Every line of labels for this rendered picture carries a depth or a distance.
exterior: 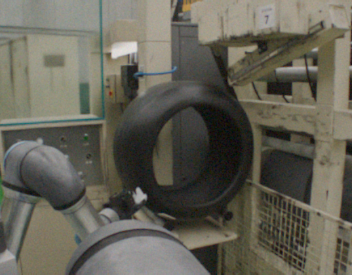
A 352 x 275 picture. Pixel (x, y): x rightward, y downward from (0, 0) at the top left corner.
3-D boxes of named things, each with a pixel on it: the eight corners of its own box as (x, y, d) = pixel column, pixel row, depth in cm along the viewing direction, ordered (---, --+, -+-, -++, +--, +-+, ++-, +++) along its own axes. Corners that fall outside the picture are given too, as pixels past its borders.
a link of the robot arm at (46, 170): (71, 141, 78) (154, 275, 101) (50, 136, 86) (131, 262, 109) (30, 174, 72) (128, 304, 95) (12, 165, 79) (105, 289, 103)
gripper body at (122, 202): (133, 187, 123) (113, 202, 112) (143, 209, 124) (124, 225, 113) (117, 191, 126) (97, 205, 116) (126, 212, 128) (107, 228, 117)
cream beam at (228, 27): (196, 46, 171) (196, 16, 168) (240, 48, 181) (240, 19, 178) (278, 32, 116) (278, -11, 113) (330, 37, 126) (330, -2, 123)
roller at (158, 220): (144, 205, 171) (136, 206, 169) (144, 196, 170) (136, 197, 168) (173, 232, 139) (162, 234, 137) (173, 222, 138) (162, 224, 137)
